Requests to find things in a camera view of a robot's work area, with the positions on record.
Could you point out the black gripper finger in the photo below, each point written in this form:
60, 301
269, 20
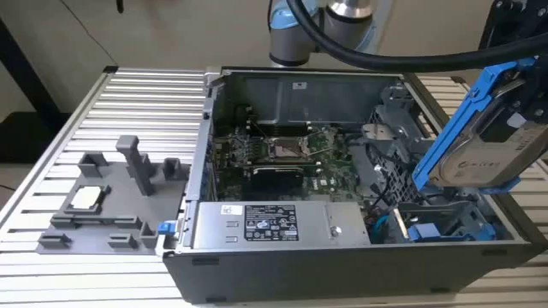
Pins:
535, 96

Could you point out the hard disk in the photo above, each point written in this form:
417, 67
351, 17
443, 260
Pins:
471, 154

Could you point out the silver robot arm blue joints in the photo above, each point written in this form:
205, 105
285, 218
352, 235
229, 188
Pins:
291, 45

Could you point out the perforated metal disk bay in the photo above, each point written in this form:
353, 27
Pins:
393, 167

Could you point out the blue disk carrier tab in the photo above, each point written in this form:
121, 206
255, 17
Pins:
423, 232

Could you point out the black RAM slot row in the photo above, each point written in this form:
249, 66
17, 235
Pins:
283, 128

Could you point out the locking lever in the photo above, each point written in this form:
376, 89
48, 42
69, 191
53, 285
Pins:
319, 131

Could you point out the green motherboard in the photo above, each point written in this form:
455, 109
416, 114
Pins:
337, 183

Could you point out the CPU socket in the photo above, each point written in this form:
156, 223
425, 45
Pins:
285, 150

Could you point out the black graphics card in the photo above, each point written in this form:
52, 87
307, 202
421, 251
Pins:
277, 183

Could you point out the black power supply label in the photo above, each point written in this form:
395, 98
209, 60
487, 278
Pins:
271, 223

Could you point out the open black PC case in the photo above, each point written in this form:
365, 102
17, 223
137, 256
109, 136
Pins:
299, 276

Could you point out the silver power supply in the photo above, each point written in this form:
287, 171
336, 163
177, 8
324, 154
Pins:
213, 224

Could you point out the small black hanging object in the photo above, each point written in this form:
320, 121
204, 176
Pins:
119, 5

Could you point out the blue case latch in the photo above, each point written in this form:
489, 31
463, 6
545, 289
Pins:
165, 228

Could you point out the grey parts rack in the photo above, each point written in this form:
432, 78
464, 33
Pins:
107, 231

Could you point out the silver CPU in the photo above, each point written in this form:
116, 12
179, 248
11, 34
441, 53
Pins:
87, 197

